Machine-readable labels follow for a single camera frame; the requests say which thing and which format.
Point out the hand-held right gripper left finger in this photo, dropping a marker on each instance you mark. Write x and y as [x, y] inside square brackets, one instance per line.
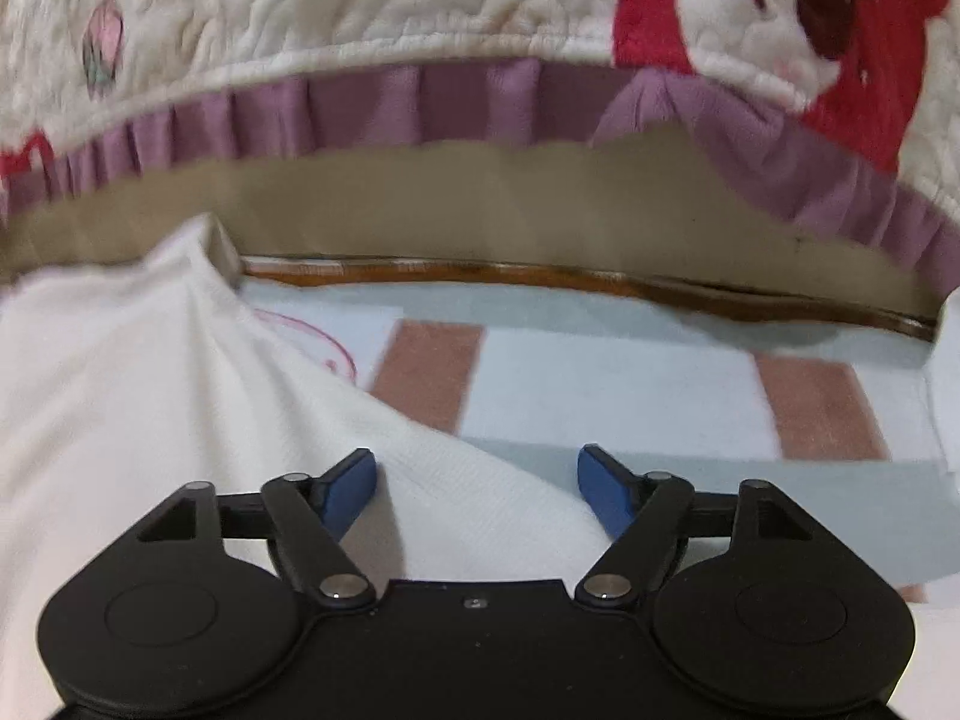
[349, 491]

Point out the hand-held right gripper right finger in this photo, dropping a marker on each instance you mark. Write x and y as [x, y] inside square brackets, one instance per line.
[604, 491]

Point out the white knit sweater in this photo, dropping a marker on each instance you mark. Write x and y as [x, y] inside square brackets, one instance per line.
[150, 390]

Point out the checkered rug with dog print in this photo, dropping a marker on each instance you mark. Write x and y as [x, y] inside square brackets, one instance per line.
[637, 390]

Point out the beige bed base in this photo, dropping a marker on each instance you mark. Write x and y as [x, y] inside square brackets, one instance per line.
[525, 202]

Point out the white cloth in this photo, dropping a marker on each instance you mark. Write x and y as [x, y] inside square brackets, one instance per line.
[946, 405]

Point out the quilted bedspread with red print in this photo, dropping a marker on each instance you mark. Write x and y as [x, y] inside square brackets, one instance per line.
[375, 0]

